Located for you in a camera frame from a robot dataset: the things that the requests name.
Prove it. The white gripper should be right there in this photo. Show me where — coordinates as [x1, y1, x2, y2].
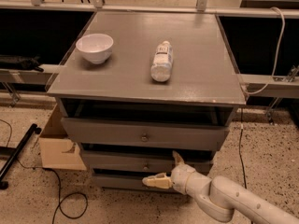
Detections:
[142, 151, 211, 198]

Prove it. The grey drawer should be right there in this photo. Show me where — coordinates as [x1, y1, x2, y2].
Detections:
[93, 174, 177, 193]
[61, 118, 229, 151]
[81, 147, 214, 174]

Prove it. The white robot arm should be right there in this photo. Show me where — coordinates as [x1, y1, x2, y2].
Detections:
[142, 151, 299, 224]

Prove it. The grey top drawer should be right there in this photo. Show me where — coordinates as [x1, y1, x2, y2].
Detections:
[61, 118, 229, 151]

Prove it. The grey bottom drawer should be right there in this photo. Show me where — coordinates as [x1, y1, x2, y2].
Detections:
[93, 174, 177, 193]

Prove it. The grey drawer cabinet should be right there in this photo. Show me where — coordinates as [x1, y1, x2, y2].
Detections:
[46, 10, 247, 196]

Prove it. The clear plastic bottle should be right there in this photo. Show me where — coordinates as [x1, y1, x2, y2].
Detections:
[150, 41, 173, 82]

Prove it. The cardboard box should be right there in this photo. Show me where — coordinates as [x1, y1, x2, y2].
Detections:
[38, 105, 87, 171]

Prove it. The black stand leg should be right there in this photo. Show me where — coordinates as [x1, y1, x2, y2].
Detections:
[0, 123, 41, 190]

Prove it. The white bowl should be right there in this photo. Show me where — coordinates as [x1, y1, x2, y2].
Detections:
[76, 34, 114, 64]

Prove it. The black cloth bundle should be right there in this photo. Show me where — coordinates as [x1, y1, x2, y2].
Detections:
[0, 55, 44, 72]

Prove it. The black floor cable right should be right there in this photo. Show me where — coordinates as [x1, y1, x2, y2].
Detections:
[238, 107, 249, 189]

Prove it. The black floor cable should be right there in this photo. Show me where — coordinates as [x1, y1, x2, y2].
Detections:
[0, 119, 89, 224]
[238, 107, 249, 189]

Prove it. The black floor cable left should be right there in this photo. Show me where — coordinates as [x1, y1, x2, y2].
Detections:
[0, 119, 89, 224]

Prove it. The metal rail bracket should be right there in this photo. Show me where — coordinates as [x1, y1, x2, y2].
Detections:
[265, 65, 299, 125]

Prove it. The white hanging cable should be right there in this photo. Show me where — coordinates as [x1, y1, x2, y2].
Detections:
[240, 7, 286, 96]

